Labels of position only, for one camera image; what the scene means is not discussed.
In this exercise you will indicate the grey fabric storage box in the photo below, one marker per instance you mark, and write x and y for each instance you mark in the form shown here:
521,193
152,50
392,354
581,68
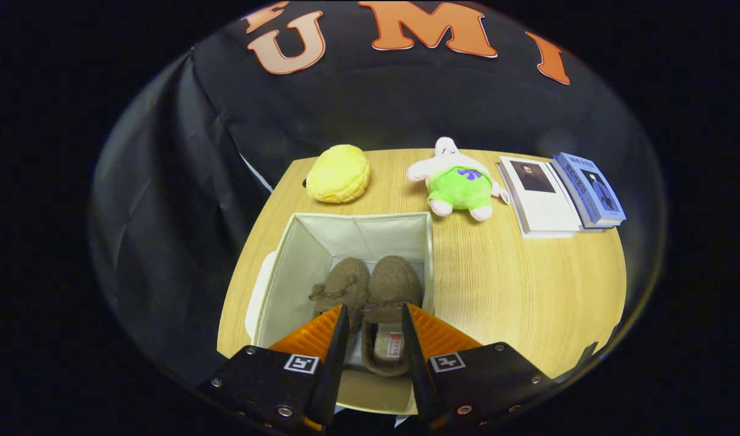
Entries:
297,266

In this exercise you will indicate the pink starfish plush toy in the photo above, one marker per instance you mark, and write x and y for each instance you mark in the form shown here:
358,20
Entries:
458,188

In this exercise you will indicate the yellow plush toy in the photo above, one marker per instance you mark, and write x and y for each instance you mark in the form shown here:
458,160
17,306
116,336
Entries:
338,174

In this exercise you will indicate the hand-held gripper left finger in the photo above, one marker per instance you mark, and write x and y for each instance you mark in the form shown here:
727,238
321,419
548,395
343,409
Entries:
336,369

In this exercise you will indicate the brown fuzzy shoe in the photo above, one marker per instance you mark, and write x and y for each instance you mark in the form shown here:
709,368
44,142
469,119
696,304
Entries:
346,281
394,281

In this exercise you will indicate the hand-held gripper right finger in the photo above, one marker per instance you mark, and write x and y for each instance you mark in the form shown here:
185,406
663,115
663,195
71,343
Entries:
413,363

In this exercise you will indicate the blue cover book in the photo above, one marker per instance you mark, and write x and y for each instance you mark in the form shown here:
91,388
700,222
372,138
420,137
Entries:
594,188

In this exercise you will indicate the white portrait book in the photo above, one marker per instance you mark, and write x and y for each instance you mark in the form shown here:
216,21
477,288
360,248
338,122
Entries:
542,203

